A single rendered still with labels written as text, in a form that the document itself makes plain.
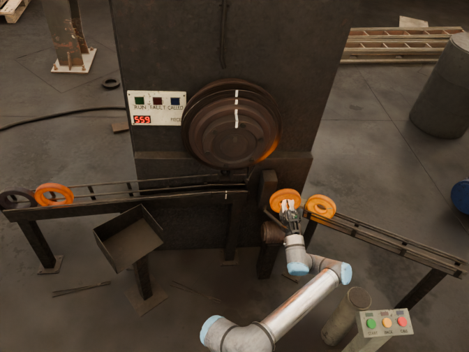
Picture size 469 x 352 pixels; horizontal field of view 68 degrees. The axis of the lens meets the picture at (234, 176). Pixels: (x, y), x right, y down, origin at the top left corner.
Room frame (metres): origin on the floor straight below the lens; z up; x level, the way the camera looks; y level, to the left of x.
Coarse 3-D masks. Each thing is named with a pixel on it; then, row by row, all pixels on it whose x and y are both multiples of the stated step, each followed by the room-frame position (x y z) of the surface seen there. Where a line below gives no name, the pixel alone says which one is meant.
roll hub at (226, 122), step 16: (208, 128) 1.19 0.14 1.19; (224, 128) 1.17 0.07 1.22; (240, 128) 1.19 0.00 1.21; (256, 128) 1.20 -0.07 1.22; (208, 144) 1.16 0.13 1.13; (224, 144) 1.16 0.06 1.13; (240, 144) 1.18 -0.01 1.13; (256, 144) 1.21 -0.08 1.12; (224, 160) 1.18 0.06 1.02; (240, 160) 1.19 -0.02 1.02
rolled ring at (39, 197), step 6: (42, 186) 1.12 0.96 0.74; (48, 186) 1.12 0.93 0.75; (54, 186) 1.12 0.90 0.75; (60, 186) 1.14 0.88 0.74; (36, 192) 1.10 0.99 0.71; (42, 192) 1.11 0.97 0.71; (60, 192) 1.12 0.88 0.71; (66, 192) 1.13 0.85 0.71; (72, 192) 1.16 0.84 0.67; (36, 198) 1.10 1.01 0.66; (42, 198) 1.11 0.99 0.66; (66, 198) 1.13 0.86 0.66; (72, 198) 1.13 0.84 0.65; (42, 204) 1.10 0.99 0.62; (48, 204) 1.11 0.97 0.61; (54, 204) 1.12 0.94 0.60; (60, 204) 1.13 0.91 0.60
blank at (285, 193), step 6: (276, 192) 1.15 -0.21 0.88; (282, 192) 1.14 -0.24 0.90; (288, 192) 1.14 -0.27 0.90; (294, 192) 1.15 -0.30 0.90; (270, 198) 1.15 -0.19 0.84; (276, 198) 1.13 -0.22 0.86; (282, 198) 1.13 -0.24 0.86; (288, 198) 1.14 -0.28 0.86; (294, 198) 1.14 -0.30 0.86; (300, 198) 1.15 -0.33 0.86; (270, 204) 1.13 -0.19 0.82; (276, 204) 1.13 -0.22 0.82; (294, 204) 1.14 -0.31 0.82; (276, 210) 1.13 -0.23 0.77
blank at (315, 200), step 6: (312, 198) 1.26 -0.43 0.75; (318, 198) 1.24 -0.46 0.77; (324, 198) 1.24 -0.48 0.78; (312, 204) 1.25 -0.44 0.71; (324, 204) 1.23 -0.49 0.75; (330, 204) 1.22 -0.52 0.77; (312, 210) 1.25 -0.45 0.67; (318, 210) 1.25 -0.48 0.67; (324, 210) 1.25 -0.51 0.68; (330, 210) 1.21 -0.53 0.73; (330, 216) 1.21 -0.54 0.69
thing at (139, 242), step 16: (144, 208) 1.08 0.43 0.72; (112, 224) 0.99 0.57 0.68; (128, 224) 1.04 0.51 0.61; (144, 224) 1.06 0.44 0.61; (96, 240) 0.91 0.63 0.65; (112, 240) 0.95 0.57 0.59; (128, 240) 0.96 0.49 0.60; (144, 240) 0.97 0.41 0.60; (160, 240) 0.97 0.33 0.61; (112, 256) 0.86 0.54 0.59; (128, 256) 0.87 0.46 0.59; (144, 256) 0.95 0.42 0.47; (144, 272) 0.94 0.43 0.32; (144, 288) 0.93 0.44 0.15; (160, 288) 1.01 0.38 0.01; (144, 304) 0.90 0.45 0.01
